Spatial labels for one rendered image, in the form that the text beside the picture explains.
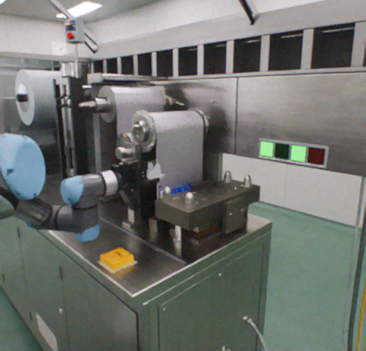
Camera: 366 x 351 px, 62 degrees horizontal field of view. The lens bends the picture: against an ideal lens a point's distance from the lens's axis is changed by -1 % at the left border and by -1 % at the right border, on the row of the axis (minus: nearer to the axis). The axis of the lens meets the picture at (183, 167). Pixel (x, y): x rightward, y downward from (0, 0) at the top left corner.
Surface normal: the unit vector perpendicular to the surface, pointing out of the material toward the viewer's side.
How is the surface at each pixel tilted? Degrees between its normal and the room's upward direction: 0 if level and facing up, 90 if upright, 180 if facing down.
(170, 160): 90
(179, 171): 90
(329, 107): 90
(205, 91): 90
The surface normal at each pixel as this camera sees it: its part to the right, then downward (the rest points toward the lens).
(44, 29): 0.70, 0.16
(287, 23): -0.72, 0.16
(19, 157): 0.99, -0.07
